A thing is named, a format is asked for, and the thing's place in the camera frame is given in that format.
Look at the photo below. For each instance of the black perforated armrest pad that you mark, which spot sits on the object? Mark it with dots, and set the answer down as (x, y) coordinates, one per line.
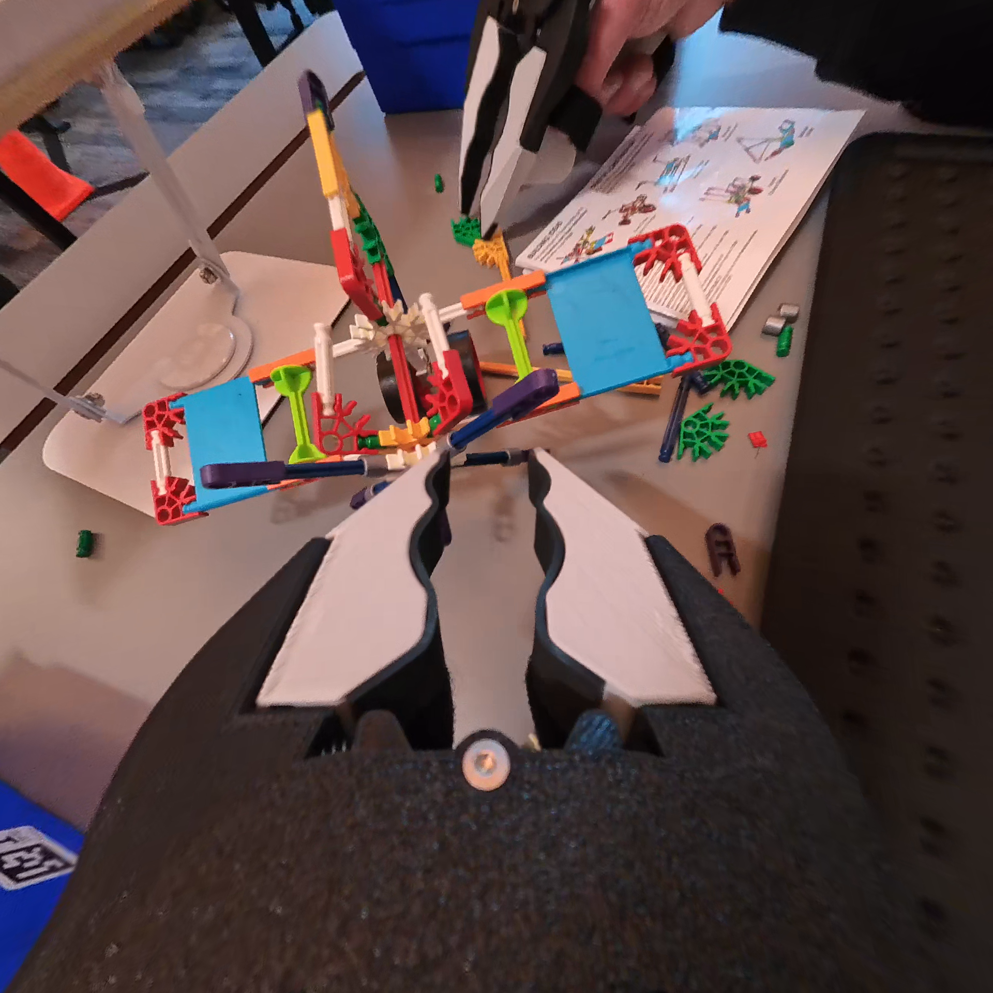
(892, 465)

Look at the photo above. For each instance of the purple clip connector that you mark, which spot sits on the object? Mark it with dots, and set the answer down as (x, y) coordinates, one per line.
(721, 551)

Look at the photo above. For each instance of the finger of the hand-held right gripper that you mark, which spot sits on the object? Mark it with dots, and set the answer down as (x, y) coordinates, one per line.
(481, 93)
(520, 140)

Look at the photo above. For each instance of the blue bin with square tag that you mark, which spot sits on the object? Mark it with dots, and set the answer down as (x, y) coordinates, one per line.
(31, 915)

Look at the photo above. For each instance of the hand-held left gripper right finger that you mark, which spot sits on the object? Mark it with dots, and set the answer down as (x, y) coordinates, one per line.
(620, 613)

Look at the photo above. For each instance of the blue plastic bin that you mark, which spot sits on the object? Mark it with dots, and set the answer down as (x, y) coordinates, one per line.
(419, 54)

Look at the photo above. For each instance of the white stand with wooden board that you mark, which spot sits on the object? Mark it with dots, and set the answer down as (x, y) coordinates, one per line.
(101, 458)

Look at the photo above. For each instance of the person's right hand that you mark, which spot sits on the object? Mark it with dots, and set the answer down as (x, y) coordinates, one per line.
(628, 46)

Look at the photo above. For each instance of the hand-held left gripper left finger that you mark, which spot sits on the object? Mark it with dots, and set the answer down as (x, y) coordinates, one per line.
(357, 605)

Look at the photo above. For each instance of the person's right forearm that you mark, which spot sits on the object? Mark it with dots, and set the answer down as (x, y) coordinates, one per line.
(853, 46)

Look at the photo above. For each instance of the white instruction booklet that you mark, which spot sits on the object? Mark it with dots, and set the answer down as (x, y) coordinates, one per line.
(776, 194)

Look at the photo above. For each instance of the orange chair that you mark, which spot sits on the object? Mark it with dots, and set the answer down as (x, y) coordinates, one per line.
(39, 171)

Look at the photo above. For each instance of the colourful toy rod airplane model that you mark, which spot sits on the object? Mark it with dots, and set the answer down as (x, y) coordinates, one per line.
(605, 326)

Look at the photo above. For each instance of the dark blue rod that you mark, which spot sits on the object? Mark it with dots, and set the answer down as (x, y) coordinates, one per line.
(673, 423)

